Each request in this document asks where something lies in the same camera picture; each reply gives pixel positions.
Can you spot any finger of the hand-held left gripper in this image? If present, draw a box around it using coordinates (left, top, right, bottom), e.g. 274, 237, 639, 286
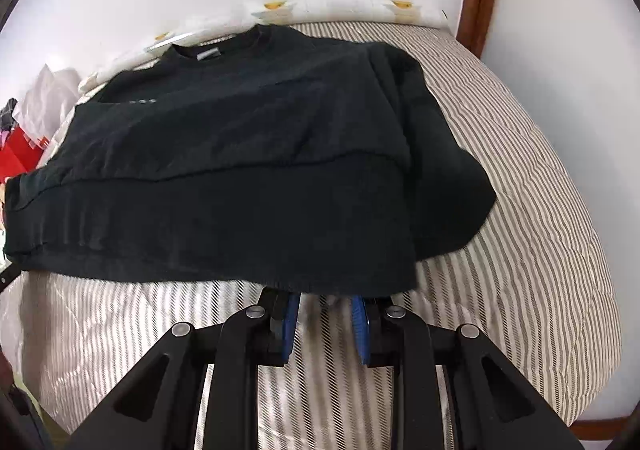
0, 257, 24, 292

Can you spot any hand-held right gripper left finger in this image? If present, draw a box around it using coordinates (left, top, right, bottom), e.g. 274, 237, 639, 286
65, 287, 302, 450

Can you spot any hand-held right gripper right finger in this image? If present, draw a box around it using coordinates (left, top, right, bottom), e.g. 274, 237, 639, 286
350, 295, 586, 450

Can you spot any black sweatshirt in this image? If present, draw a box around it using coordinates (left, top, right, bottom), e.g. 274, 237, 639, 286
2, 24, 497, 294

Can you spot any large red paper bag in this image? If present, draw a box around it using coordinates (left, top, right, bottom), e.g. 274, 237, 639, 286
0, 125, 52, 185

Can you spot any plaid cloth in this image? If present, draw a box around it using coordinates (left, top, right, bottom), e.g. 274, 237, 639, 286
0, 99, 19, 130

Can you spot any white plastic bag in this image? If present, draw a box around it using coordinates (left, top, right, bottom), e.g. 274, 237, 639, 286
14, 63, 85, 132

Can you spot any striped quilted mat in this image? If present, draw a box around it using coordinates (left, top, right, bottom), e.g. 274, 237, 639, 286
0, 20, 614, 450

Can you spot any white cloth with yellow print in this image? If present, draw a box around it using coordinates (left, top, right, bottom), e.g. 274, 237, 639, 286
77, 0, 449, 98

